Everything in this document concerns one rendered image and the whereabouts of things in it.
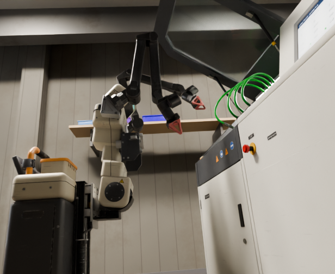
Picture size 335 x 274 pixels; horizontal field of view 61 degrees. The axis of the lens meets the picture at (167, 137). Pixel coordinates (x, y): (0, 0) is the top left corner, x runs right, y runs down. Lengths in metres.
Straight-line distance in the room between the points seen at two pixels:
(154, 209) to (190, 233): 0.54
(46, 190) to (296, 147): 1.07
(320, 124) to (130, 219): 3.12
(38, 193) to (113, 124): 0.53
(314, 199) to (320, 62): 0.39
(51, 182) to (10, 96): 3.37
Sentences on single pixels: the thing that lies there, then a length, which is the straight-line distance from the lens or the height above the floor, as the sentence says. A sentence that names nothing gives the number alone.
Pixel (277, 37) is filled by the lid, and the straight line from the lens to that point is 1.90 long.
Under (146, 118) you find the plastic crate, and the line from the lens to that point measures 3.57.
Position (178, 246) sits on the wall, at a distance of 3.76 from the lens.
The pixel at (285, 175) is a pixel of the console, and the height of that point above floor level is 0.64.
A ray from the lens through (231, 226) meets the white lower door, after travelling 1.49.
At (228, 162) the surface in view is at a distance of 1.46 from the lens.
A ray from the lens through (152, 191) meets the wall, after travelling 3.80.
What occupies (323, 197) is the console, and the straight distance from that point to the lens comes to 0.92.
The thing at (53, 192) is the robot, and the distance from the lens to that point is 1.44.
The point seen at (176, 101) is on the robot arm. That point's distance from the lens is 1.55.
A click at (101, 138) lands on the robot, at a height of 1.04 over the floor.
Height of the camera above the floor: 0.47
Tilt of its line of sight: 20 degrees up
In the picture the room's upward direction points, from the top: 4 degrees counter-clockwise
